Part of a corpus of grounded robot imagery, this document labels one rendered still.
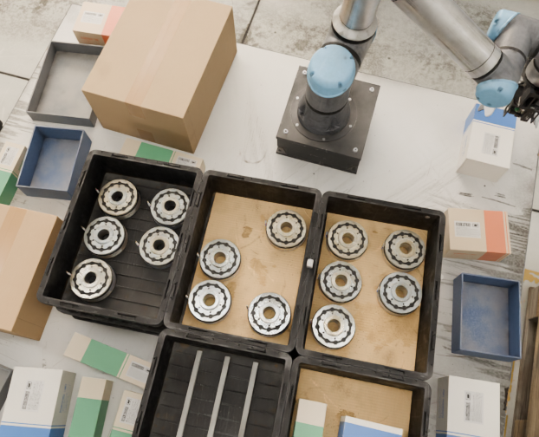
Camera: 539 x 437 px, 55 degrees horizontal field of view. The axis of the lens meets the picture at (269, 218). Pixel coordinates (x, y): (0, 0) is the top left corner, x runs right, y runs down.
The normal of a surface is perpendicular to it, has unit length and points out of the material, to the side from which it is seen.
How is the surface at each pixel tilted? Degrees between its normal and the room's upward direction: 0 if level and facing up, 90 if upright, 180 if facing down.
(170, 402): 0
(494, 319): 0
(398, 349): 0
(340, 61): 10
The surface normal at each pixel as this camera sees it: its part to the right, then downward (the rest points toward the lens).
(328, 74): -0.06, -0.21
